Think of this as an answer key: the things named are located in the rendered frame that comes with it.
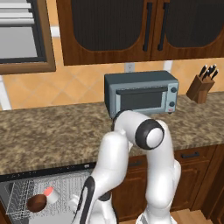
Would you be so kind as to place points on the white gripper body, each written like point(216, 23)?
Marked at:
point(74, 204)

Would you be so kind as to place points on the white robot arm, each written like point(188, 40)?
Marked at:
point(159, 175)

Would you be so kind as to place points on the white cup with red top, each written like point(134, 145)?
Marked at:
point(52, 196)

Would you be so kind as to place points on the brown bowl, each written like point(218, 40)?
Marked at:
point(36, 203)

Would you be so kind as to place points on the black fronted dishwasher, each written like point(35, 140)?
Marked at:
point(43, 172)

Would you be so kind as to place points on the brown base cupboard door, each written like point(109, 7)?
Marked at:
point(131, 195)
point(189, 186)

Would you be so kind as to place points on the brown drawer front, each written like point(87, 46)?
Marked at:
point(198, 162)
point(139, 169)

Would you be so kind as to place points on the grey-blue toaster oven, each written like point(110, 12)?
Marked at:
point(140, 99)

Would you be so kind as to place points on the brown base cupboard run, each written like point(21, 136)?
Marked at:
point(214, 186)

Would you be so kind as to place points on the wooden knife block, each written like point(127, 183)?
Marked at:
point(199, 89)

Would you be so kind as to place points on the wooden framed window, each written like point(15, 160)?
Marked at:
point(20, 35)

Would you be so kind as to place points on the white wall socket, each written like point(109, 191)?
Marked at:
point(130, 67)

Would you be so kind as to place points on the white wall switch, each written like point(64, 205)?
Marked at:
point(168, 65)
point(55, 31)

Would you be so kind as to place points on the brown wall cupboard door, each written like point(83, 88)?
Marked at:
point(108, 29)
point(192, 26)

